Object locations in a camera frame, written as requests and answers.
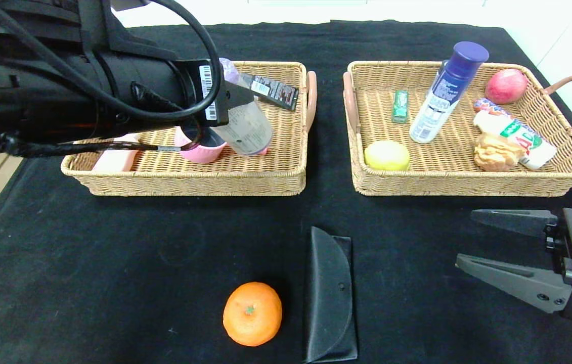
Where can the black pouch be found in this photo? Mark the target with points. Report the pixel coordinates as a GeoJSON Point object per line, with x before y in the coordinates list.
{"type": "Point", "coordinates": [328, 298]}

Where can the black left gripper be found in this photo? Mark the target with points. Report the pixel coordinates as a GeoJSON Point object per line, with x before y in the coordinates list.
{"type": "Point", "coordinates": [210, 91]}

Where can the red blue wrapped snack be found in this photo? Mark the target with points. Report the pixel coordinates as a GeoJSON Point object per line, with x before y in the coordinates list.
{"type": "Point", "coordinates": [484, 106]}

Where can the blue capped spray can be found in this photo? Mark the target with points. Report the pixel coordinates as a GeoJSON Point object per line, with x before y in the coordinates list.
{"type": "Point", "coordinates": [442, 101]}

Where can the black tablecloth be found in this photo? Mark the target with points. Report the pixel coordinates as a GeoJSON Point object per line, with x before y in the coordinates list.
{"type": "Point", "coordinates": [215, 40]}

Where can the wicker basket with food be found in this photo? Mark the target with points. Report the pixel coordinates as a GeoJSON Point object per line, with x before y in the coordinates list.
{"type": "Point", "coordinates": [447, 156]}

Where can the yellow lemon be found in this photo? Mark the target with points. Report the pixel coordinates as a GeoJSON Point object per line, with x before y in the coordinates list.
{"type": "Point", "coordinates": [387, 155]}

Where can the wicker basket with spatula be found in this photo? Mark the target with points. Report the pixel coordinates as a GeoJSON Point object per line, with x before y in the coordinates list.
{"type": "Point", "coordinates": [275, 167]}

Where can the purple lidded can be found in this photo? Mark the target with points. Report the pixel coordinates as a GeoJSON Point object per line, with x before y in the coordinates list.
{"type": "Point", "coordinates": [250, 131]}

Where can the dark cosmetic tube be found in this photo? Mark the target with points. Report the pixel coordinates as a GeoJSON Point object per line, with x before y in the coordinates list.
{"type": "Point", "coordinates": [278, 92]}

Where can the cream bread bun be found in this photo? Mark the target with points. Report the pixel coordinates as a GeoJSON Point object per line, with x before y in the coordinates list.
{"type": "Point", "coordinates": [498, 151]}

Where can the orange fruit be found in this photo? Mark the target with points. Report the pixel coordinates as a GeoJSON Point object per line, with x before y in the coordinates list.
{"type": "Point", "coordinates": [253, 313]}

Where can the white table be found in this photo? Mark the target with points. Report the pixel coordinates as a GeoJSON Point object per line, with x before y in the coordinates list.
{"type": "Point", "coordinates": [265, 12]}

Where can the red apple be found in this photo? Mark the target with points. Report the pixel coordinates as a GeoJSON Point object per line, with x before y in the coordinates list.
{"type": "Point", "coordinates": [506, 86]}

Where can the small clear dark-capped bottle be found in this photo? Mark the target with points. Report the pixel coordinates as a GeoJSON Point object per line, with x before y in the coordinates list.
{"type": "Point", "coordinates": [442, 64]}

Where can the white yoghurt drink bottle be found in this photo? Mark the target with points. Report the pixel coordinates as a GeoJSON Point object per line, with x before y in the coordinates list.
{"type": "Point", "coordinates": [531, 140]}

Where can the green gum pack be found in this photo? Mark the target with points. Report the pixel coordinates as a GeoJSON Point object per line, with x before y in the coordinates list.
{"type": "Point", "coordinates": [399, 107]}

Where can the pink lotion bottle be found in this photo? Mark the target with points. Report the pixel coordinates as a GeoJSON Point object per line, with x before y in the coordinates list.
{"type": "Point", "coordinates": [116, 161]}

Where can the pink saucepan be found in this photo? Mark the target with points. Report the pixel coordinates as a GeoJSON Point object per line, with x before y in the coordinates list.
{"type": "Point", "coordinates": [205, 153]}

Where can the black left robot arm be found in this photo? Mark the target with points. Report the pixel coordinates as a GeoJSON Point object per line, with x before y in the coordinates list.
{"type": "Point", "coordinates": [38, 91]}

